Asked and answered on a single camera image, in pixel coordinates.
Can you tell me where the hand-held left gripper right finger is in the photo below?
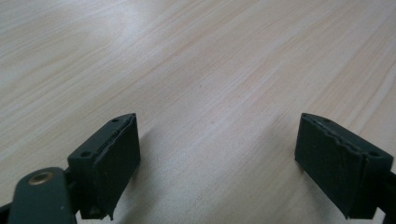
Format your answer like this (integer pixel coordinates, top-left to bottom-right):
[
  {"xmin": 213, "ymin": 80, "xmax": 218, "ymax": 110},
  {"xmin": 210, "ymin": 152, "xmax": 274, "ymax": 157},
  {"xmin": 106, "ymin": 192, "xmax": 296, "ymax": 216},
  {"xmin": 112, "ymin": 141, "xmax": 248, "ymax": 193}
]
[{"xmin": 294, "ymin": 112, "xmax": 394, "ymax": 220}]

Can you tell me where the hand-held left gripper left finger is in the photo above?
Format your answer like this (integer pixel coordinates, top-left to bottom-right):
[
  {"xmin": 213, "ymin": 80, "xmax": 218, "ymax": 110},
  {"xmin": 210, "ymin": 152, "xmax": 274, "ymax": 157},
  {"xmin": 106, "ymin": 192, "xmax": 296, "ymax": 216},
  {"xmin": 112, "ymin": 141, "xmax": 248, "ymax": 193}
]
[{"xmin": 66, "ymin": 112, "xmax": 141, "ymax": 221}]

